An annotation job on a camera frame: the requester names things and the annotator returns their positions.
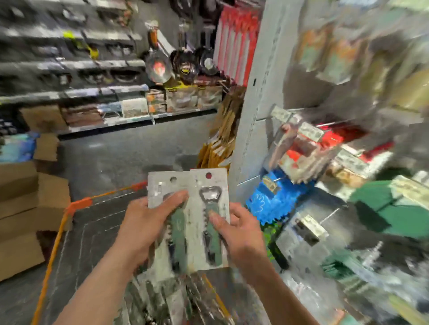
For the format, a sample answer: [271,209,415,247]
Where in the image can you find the brown carton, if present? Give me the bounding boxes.
[20,104,69,133]

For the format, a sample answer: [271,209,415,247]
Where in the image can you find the pile of packaged kitchen tools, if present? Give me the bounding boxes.
[121,268,232,325]

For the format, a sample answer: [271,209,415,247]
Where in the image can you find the background cookware shelf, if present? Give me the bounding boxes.
[0,0,225,138]

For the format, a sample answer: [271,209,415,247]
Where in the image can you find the person's left hand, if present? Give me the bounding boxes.
[115,189,190,270]

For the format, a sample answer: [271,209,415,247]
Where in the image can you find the red hanging packets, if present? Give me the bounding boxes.
[213,5,260,88]

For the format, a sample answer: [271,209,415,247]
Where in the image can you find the green black packets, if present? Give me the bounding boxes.
[260,221,290,270]

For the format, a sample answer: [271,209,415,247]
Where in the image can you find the black frying pan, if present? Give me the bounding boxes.
[196,27,219,76]
[143,27,175,86]
[171,23,201,84]

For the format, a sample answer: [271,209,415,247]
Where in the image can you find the person's left forearm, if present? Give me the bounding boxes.
[54,248,151,325]

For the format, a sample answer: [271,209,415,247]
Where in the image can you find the kitchen tools display rack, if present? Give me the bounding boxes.
[228,0,429,325]

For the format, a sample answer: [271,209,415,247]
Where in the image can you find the person's right hand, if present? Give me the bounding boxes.
[208,203,270,270]

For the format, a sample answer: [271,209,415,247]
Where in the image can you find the person's right forearm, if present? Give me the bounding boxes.
[240,253,319,325]

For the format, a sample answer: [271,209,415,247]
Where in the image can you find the blue boxes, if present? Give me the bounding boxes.
[0,133,38,165]

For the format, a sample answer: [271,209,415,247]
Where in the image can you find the green folding bottle opener packet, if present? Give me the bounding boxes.
[146,170,197,283]
[189,167,231,273]

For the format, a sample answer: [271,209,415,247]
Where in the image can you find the small open cardboard box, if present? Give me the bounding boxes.
[32,133,61,163]

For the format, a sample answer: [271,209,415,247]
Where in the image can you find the orange wire shopping cart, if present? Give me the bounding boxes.
[30,181,236,325]

